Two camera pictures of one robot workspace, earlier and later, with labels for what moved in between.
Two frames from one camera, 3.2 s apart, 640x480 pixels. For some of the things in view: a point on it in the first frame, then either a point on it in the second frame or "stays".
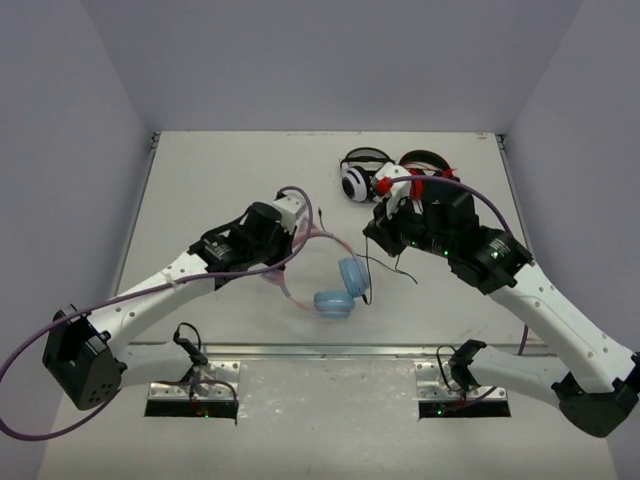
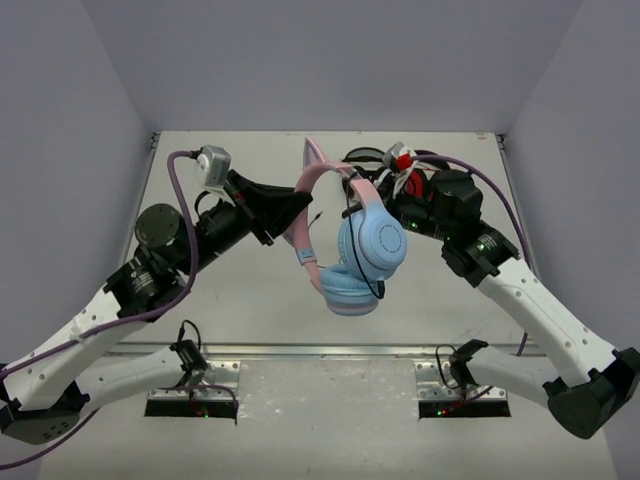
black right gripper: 382,230 to 392,198
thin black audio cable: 396,269 to 381,294
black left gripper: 279,245 to 251,209
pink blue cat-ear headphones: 353,275 to 372,242
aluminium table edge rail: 152,350 stays
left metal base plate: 216,380 stays
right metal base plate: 434,382 stays
